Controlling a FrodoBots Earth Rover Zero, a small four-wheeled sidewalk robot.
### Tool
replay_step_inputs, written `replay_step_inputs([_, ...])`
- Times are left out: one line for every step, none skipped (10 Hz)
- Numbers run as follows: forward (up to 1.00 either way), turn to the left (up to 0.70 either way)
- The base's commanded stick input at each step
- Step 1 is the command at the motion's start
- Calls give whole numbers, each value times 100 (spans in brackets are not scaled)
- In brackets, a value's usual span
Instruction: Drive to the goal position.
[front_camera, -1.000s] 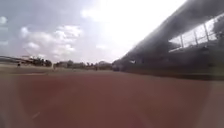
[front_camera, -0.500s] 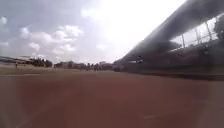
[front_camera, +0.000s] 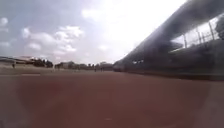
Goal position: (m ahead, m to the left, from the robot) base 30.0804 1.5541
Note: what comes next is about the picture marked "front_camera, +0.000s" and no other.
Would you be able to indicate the distant row of trees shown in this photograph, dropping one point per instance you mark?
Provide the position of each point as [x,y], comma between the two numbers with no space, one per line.
[80,66]

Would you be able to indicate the red-brown paved ground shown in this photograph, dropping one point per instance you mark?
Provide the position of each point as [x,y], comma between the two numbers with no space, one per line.
[106,103]

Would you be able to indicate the large grandstand building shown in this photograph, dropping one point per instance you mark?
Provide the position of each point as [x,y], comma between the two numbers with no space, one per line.
[173,53]

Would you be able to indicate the low pale building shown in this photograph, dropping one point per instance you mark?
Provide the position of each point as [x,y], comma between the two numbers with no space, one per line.
[16,60]

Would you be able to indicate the person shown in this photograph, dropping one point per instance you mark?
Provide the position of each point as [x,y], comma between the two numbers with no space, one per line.
[13,65]

